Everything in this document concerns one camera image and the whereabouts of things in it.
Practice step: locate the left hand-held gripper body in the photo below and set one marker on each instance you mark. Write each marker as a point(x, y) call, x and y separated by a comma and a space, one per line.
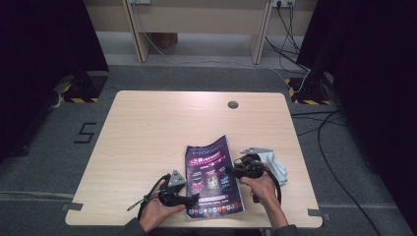
point(172, 196)

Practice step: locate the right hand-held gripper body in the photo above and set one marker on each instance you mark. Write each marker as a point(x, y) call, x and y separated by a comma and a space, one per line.
point(250, 167)

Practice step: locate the magazine with dark illustrated cover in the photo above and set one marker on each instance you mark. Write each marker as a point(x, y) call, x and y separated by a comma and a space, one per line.
point(211, 173)

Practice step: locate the pale blue wiping cloth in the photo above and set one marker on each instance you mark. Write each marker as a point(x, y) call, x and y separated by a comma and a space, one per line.
point(278, 168)

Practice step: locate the person's left hand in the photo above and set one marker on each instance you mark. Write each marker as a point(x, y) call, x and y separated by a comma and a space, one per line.
point(154, 213)

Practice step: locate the person's right hand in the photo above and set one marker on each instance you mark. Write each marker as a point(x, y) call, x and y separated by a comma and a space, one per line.
point(262, 191)

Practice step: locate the grey tape strip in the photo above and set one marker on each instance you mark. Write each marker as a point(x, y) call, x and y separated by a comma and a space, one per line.
point(318, 213)
point(72, 206)

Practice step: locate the black stand base hazard striped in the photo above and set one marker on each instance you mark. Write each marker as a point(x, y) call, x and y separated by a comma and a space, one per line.
point(86, 88)
point(309, 90)

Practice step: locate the brown cardboard box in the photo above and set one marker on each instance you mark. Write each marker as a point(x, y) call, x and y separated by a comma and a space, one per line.
point(165, 40)

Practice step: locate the black curtain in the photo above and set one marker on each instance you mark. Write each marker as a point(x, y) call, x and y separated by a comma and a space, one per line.
point(42, 59)
point(377, 82)

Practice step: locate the white wall power outlet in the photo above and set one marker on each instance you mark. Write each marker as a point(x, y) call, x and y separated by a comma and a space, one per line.
point(284, 2)

